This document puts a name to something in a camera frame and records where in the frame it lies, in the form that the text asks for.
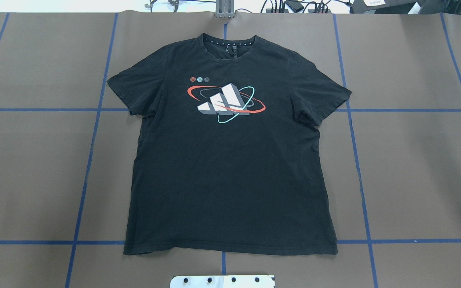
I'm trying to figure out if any black graphic t-shirt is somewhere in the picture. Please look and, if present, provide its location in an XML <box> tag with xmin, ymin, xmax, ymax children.
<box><xmin>107</xmin><ymin>34</ymin><xmax>352</xmax><ymax>256</ymax></box>

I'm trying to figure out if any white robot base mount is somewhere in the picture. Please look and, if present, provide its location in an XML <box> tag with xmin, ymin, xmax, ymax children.
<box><xmin>169</xmin><ymin>274</ymin><xmax>276</xmax><ymax>288</ymax></box>

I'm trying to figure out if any aluminium frame post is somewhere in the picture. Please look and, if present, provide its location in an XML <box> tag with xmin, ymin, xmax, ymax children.
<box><xmin>215</xmin><ymin>0</ymin><xmax>235</xmax><ymax>18</ymax></box>

